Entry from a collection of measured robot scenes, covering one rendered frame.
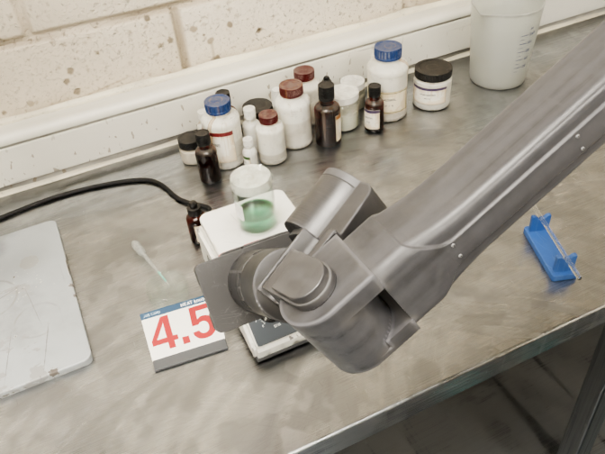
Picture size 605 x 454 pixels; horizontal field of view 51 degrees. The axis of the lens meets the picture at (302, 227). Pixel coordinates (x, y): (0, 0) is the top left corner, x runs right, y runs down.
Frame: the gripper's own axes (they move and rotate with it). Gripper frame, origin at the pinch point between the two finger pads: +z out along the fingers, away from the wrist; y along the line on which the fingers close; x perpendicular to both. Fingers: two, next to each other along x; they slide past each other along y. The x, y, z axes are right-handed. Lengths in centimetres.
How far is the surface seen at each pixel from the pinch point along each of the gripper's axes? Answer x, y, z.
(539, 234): 9.4, -42.6, 7.5
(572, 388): 56, -75, 57
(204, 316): 4.2, 3.3, 12.4
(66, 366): 4.2, 20.3, 15.2
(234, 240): -3.5, -3.1, 11.7
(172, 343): 5.8, 8.0, 12.5
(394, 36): -29, -51, 42
